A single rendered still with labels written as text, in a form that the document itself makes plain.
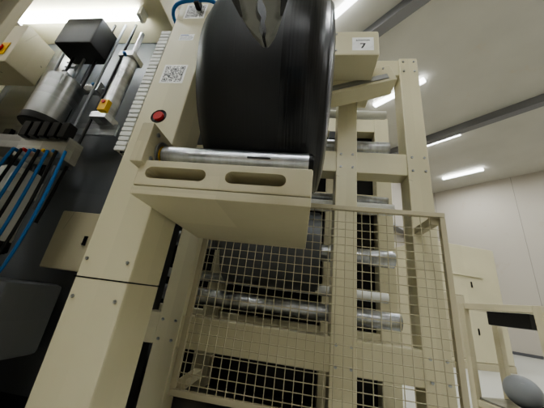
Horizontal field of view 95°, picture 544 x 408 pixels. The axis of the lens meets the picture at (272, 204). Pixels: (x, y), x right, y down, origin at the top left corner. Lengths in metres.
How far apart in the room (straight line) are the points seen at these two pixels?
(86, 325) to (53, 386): 0.11
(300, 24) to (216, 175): 0.33
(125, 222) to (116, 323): 0.22
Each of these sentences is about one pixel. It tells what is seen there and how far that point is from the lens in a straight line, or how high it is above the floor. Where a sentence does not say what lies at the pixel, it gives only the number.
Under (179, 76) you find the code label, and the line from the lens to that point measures 0.88.
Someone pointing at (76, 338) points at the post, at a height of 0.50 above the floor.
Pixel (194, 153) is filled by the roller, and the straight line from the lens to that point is 0.58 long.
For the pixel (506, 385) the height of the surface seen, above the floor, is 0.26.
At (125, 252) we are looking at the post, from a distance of 0.65.
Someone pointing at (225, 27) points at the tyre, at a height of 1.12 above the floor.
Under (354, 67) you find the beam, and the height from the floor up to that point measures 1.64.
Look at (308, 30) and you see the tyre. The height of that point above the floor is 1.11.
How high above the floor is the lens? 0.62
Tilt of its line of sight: 21 degrees up
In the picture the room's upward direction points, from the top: 7 degrees clockwise
